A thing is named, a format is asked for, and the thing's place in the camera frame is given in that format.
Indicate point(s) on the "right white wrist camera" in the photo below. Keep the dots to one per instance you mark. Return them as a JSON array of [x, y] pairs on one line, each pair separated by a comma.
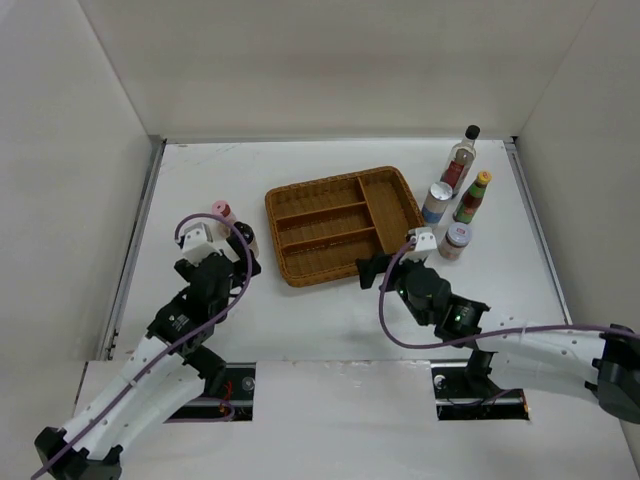
[[423, 243]]

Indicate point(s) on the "brown wicker divided basket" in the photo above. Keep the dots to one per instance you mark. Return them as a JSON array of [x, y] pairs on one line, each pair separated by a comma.
[[321, 228]]

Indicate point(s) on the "pink-cap spice bottle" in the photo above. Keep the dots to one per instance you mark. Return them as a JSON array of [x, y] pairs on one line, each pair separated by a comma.
[[223, 210]]

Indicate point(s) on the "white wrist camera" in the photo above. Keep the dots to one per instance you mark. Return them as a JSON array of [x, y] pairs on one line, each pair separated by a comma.
[[197, 243], [423, 243]]

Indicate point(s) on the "black-cap spice bottle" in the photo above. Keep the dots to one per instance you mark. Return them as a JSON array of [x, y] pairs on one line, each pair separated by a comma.
[[249, 236]]

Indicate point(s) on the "white-lid brown spice jar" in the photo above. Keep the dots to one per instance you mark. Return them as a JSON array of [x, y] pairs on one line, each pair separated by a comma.
[[455, 240]]

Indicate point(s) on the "tall clear black-cap bottle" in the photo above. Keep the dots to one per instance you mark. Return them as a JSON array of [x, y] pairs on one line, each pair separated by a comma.
[[461, 157]]

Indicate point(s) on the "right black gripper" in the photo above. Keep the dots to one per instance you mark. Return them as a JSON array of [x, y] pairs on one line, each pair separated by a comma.
[[378, 263]]

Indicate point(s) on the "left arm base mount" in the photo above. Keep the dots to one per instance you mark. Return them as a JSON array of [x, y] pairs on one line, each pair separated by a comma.
[[230, 399]]

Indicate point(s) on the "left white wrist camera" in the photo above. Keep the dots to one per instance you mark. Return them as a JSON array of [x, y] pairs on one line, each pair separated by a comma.
[[197, 243]]

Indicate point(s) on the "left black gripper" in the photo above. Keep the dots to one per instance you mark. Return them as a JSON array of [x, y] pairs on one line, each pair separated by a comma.
[[240, 251]]

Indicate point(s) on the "silver-lid blue-label jar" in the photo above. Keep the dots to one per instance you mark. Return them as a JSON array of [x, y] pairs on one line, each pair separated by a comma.
[[436, 202]]

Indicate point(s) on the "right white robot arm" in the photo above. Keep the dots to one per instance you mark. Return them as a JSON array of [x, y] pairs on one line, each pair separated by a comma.
[[599, 364]]

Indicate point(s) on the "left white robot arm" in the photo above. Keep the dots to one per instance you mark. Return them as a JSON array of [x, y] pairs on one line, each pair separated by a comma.
[[170, 366]]

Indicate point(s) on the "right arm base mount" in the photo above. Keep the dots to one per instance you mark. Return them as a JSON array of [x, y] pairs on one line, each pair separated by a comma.
[[460, 397]]

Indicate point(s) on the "yellow-cap red sauce bottle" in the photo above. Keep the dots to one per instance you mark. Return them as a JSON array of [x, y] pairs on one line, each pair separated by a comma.
[[472, 198]]

